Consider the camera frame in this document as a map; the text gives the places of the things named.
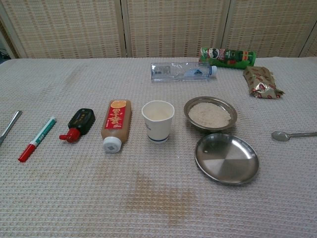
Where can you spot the brown sauce bottle white cap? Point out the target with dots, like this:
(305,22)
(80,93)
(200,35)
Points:
(115,119)

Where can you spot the woven bamboo folding screen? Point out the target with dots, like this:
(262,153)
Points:
(173,24)

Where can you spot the clear plastic water bottle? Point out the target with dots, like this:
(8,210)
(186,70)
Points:
(178,72)

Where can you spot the empty metal dish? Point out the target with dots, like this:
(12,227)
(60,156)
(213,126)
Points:
(226,161)

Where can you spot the black red small tool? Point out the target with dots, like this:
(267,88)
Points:
(83,119)

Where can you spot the white paper cup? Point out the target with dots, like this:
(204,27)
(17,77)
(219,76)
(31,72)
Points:
(158,131)

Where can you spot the metal butter knife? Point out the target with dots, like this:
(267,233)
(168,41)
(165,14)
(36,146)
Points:
(12,121)

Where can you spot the metal spoon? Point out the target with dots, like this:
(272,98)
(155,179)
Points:
(280,136)

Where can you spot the white waffle tablecloth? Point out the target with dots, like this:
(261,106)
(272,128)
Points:
(74,186)

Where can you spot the green Pringles can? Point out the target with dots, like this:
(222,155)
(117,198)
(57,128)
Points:
(227,58)

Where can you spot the green white marker red cap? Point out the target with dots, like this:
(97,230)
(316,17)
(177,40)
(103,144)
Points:
(37,140)

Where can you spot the gold red snack packet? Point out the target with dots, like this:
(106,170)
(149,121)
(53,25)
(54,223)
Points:
(260,81)

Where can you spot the metal bowl with grain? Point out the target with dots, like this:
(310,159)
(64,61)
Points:
(210,99)

